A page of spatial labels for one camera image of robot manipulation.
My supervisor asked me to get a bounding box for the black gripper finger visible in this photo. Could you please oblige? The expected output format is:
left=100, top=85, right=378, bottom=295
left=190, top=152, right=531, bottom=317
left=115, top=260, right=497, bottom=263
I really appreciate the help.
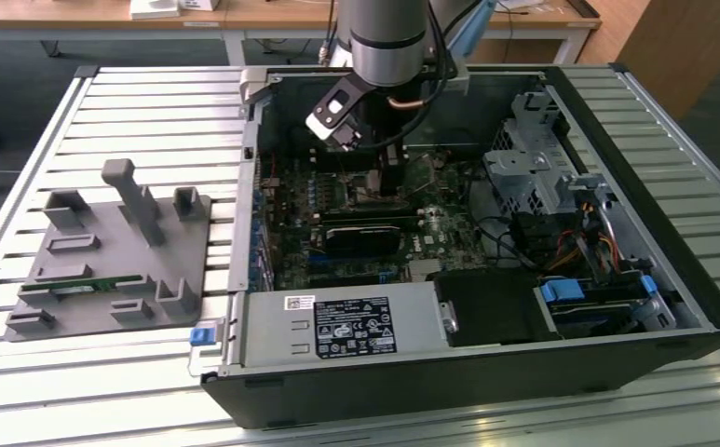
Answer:
left=381, top=151, right=407, bottom=197

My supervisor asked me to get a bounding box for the CPU socket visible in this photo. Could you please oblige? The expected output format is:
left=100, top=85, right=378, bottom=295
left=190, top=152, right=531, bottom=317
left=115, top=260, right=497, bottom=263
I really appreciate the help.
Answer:
left=343, top=172, right=407, bottom=209

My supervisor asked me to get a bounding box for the black RAM stick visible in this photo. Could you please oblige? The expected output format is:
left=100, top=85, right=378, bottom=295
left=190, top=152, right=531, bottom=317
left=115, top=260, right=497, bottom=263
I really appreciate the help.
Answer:
left=318, top=210, right=417, bottom=223

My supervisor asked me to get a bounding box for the green motherboard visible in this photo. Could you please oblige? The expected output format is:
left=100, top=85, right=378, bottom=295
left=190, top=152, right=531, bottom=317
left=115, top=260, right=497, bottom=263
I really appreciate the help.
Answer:
left=256, top=148, right=491, bottom=290

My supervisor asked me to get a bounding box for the small silver heatsink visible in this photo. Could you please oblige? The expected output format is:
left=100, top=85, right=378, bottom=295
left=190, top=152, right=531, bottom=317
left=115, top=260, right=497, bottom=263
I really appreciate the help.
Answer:
left=409, top=259, right=443, bottom=282

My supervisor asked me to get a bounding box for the silver disk bay cage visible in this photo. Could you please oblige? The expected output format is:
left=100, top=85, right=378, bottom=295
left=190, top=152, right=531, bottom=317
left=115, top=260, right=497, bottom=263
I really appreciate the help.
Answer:
left=479, top=90, right=585, bottom=216

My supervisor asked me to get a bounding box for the pale blue teach pendant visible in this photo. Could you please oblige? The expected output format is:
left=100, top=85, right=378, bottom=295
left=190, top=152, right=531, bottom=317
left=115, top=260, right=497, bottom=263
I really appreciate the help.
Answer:
left=449, top=0, right=498, bottom=60

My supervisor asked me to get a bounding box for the blue disk carrier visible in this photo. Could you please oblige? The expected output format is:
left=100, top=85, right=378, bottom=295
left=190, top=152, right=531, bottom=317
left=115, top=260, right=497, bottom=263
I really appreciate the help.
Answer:
left=538, top=278, right=587, bottom=306

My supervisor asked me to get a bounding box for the silver power supply unit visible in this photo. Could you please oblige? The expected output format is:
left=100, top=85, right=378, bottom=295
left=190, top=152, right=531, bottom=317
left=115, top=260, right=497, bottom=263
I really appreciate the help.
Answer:
left=238, top=281, right=445, bottom=370

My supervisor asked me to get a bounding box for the blue case latch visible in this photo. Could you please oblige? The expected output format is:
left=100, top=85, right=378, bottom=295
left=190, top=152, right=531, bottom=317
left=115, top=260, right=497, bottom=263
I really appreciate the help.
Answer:
left=188, top=327, right=220, bottom=348

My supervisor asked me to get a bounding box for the white box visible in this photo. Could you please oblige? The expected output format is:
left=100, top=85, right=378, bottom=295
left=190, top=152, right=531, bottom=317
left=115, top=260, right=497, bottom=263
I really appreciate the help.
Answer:
left=128, top=0, right=184, bottom=21

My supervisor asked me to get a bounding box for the black PC case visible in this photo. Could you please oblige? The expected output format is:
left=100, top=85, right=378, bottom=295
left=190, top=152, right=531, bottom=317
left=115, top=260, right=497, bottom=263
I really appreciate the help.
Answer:
left=200, top=62, right=720, bottom=432

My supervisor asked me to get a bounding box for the grey parts rack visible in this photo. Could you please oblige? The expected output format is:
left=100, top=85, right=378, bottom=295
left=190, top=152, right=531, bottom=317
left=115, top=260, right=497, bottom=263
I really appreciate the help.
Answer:
left=1, top=157, right=212, bottom=344

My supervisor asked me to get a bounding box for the wooden cabinet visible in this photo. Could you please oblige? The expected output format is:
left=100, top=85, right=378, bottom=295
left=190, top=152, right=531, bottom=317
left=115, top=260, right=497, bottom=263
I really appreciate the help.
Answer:
left=575, top=0, right=720, bottom=123

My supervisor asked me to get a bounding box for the green RAM stick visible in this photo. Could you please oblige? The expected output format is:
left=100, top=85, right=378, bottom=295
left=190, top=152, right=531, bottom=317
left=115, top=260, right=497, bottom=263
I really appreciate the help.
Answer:
left=47, top=278, right=144, bottom=296

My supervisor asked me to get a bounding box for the wooden desk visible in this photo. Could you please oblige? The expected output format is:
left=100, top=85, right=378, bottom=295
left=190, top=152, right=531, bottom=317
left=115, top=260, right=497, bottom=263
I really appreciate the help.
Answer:
left=0, top=0, right=602, bottom=67

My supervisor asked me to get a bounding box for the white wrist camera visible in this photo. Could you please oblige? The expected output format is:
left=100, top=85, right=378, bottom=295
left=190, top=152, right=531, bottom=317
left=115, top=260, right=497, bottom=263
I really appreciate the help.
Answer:
left=304, top=76, right=366, bottom=153

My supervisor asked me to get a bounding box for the orange yellow wire bundle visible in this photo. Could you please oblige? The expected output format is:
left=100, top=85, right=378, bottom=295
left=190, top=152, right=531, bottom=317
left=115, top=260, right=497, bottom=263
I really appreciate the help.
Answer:
left=545, top=232, right=621, bottom=272

